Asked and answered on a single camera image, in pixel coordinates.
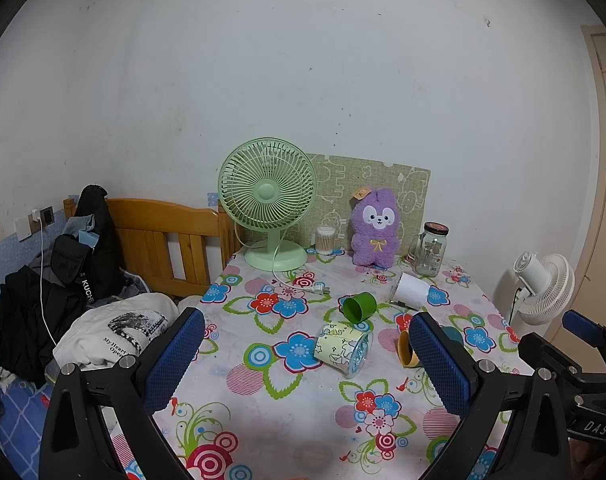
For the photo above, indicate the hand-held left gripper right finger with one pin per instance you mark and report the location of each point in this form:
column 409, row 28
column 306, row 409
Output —
column 439, row 365

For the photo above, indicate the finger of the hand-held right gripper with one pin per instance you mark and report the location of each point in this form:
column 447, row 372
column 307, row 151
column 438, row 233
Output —
column 543, row 350
column 583, row 325

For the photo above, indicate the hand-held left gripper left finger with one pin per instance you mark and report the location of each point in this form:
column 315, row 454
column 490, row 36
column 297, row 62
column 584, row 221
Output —
column 175, row 360

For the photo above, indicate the printed glass cup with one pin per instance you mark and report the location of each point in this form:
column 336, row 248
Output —
column 340, row 350

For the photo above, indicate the yellow cup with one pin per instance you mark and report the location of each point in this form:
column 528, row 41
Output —
column 405, row 350

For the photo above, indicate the white cup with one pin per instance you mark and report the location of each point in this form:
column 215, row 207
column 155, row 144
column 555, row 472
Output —
column 413, row 291

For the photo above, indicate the green plastic cup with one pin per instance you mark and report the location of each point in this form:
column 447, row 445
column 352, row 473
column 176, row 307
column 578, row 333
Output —
column 359, row 306

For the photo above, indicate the white standing fan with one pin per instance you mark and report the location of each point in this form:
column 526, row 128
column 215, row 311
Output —
column 545, row 287

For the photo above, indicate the white printed t-shirt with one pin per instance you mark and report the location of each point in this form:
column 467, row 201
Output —
column 118, row 325

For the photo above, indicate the black pen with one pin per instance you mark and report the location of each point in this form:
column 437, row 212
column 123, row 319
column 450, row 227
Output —
column 402, row 304

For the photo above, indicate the glass jar mug with lid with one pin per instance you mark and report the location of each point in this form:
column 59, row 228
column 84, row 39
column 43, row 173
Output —
column 430, row 255

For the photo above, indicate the floral tablecloth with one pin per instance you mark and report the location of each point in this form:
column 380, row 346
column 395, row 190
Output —
column 283, row 410

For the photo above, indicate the wooden bed headboard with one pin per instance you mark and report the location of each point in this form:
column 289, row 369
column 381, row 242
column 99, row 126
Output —
column 153, row 230

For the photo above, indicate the black bag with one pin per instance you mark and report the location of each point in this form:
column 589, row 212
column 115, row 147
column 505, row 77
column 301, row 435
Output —
column 95, row 245

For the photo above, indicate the purple plush toy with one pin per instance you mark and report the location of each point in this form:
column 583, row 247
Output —
column 375, row 232

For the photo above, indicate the black clothes pile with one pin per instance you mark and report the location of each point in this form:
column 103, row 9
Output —
column 23, row 320

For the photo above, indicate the blue patterned bedsheet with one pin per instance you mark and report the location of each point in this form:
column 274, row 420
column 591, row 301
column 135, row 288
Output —
column 23, row 425

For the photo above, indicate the beige door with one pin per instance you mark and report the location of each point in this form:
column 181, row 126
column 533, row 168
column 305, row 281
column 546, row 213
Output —
column 603, row 160

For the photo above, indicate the blue jeans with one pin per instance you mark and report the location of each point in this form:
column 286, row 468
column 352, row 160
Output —
column 78, row 224

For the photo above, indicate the cotton swab container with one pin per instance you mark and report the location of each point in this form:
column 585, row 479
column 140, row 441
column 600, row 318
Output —
column 326, row 240

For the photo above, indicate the green desk fan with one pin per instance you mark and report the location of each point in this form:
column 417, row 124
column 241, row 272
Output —
column 267, row 195

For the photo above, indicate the green patterned board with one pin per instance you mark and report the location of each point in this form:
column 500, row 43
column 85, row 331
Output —
column 378, row 175

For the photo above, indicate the white charger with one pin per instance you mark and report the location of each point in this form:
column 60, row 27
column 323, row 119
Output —
column 36, row 216

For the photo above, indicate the dark wall socket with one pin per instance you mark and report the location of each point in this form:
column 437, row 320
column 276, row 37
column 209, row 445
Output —
column 47, row 215

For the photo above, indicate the white wall switch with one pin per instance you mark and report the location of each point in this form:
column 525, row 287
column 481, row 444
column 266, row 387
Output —
column 22, row 228

